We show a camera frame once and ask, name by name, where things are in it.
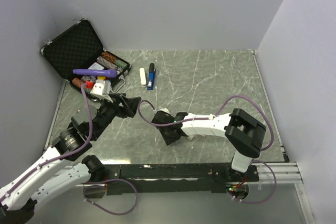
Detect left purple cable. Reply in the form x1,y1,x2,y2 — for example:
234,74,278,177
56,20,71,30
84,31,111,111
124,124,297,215
0,82,139,216

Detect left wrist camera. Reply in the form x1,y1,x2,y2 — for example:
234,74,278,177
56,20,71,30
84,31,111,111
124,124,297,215
85,80,112,102

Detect white stapler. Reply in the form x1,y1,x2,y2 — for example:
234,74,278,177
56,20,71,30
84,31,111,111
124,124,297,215
139,68,147,88

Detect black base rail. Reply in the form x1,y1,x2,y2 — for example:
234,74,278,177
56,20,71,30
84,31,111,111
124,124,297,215
90,163,259,195

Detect blue stapler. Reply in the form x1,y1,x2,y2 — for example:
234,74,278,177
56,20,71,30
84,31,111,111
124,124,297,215
147,63,156,90

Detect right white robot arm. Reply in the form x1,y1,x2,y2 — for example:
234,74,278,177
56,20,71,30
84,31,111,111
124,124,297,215
151,109,266,181

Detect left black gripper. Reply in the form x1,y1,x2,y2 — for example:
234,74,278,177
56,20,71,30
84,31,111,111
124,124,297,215
91,92,141,139

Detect black poker chip case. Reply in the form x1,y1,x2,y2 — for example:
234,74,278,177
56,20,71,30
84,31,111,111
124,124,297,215
40,18,132,93

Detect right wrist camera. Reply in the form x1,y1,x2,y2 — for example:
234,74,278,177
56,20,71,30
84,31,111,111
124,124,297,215
157,108,170,114

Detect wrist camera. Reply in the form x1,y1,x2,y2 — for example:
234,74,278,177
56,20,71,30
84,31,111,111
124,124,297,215
85,80,112,102
157,108,170,114

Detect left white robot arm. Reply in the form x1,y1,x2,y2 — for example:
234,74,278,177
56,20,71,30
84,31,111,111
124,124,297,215
1,93,141,223

